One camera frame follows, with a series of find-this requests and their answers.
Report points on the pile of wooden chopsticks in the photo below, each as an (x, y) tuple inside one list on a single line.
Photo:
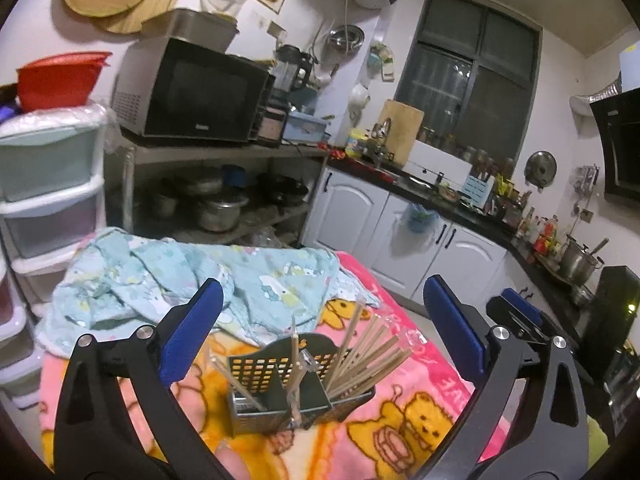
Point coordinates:
[(360, 360)]

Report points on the wall socket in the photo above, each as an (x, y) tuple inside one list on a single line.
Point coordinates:
[(276, 29)]

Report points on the black blender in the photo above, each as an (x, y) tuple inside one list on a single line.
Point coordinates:
[(292, 72)]

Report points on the wooden chopstick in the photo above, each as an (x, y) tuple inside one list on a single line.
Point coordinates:
[(296, 360), (240, 385)]

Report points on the hanging steel bowl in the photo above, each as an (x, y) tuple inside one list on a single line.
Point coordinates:
[(345, 39)]

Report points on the wooden cutting board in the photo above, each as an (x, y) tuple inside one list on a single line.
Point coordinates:
[(405, 130)]

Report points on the light blue printed cloth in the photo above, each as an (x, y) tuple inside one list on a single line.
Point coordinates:
[(260, 280)]

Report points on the blue dish box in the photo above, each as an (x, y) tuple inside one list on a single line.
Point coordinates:
[(305, 127)]

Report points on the white kitchen cabinets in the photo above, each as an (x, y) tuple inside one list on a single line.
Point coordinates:
[(345, 210)]

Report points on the row of condiment bottles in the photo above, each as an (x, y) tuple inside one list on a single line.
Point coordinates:
[(540, 230)]

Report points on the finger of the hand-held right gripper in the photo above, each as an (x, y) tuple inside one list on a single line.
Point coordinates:
[(502, 312), (522, 305)]

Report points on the red plastic basin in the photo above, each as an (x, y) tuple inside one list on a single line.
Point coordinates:
[(60, 82)]

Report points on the pink printed blanket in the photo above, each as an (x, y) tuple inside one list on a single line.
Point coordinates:
[(380, 440)]

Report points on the dark framed window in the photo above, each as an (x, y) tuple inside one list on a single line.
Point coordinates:
[(465, 75)]

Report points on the black microwave oven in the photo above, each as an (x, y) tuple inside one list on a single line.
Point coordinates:
[(200, 95)]

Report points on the hanging steel pan lid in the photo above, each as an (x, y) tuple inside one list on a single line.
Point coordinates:
[(541, 170)]

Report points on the black wok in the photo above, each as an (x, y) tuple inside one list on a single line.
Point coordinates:
[(282, 190)]

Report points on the metal faucet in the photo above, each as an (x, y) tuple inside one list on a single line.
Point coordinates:
[(382, 135)]

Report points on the metal baking pan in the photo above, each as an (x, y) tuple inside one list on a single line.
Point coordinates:
[(195, 27)]

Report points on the white board behind sink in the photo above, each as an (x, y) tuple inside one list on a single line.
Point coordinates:
[(435, 160)]

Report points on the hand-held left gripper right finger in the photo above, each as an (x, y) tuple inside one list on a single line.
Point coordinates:
[(452, 327)]

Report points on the green perforated utensil holder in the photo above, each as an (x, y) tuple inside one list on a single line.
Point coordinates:
[(315, 392)]

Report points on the silver exhaust duct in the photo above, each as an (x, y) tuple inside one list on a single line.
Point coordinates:
[(595, 97)]

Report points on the blue knife block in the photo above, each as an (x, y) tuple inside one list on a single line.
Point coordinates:
[(477, 190)]

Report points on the yellow container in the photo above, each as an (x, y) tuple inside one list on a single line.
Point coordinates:
[(356, 142)]

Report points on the grain storage jar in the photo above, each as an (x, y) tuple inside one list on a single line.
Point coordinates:
[(271, 125)]

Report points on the metal shelf rack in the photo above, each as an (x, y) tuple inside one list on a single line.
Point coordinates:
[(210, 152)]

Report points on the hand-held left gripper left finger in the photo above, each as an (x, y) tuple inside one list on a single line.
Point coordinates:
[(192, 330)]

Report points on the white hanging teapot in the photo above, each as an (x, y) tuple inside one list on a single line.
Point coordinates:
[(359, 96)]

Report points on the row of glass jars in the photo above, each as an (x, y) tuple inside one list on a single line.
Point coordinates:
[(465, 152)]

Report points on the steel stock pot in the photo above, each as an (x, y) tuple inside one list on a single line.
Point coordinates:
[(580, 262)]

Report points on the black kitchen countertop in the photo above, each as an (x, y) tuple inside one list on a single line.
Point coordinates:
[(480, 220)]

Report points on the steel cooking pot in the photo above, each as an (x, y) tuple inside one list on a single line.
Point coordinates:
[(220, 215)]

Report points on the blue plastic bag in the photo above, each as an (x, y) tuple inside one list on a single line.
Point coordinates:
[(420, 220)]

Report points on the hanging kitchen utensils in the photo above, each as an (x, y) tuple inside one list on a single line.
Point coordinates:
[(585, 180)]

